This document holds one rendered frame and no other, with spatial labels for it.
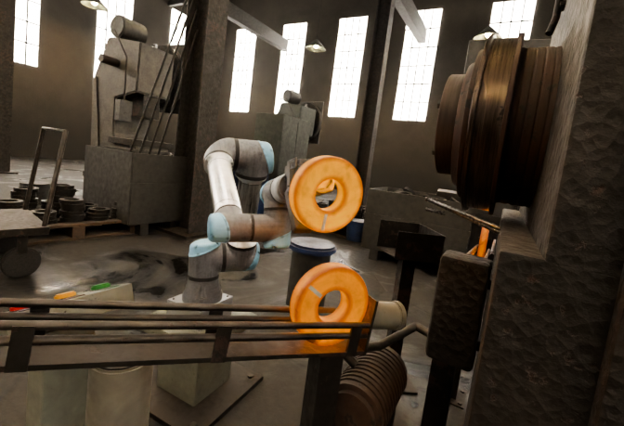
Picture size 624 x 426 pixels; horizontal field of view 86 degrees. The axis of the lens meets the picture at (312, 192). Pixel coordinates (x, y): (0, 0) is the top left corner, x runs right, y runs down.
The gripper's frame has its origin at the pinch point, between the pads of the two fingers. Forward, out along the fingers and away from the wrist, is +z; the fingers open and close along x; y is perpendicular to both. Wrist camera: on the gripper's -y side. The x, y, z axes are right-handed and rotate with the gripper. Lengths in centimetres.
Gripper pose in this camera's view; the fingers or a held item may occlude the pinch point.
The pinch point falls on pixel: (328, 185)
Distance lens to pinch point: 67.5
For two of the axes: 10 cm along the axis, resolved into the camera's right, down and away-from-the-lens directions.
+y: 0.1, -9.9, 1.4
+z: 4.3, -1.2, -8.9
